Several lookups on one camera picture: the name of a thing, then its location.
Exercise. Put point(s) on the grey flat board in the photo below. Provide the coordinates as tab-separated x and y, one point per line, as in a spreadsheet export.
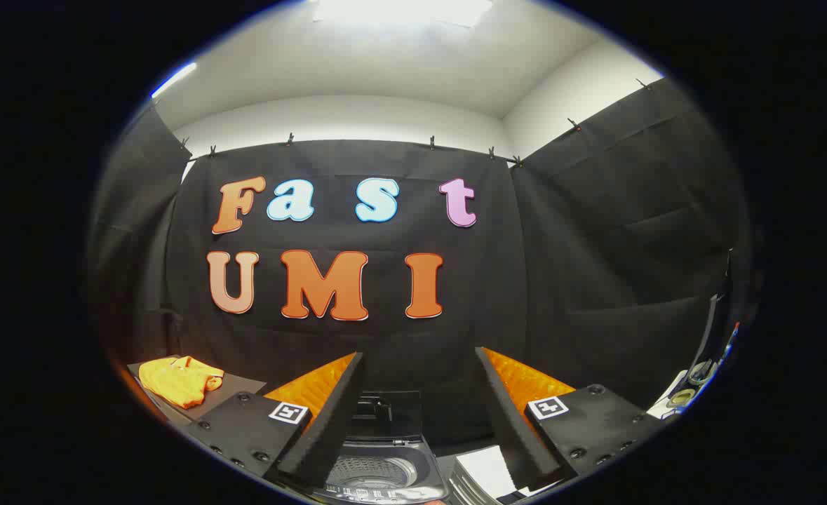
236	389

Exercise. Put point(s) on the row of black cloth clips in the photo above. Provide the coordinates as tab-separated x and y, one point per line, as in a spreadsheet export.
290	139

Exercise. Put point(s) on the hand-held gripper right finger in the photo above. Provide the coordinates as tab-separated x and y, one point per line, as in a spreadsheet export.
508	421

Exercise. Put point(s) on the grey washing machine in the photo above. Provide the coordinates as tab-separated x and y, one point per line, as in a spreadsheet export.
426	464

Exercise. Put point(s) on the yellow polo shirt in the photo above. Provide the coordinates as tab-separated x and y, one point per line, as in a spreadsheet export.
178	382

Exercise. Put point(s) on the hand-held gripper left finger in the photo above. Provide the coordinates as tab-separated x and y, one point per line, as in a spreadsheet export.
329	421

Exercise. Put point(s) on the ceiling light strip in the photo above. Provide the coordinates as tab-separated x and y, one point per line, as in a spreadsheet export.
173	79

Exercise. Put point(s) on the ceiling light panel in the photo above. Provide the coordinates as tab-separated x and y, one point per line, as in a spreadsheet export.
399	10

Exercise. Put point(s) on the small round roll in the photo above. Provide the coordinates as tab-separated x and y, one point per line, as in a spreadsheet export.
701	372
681	398

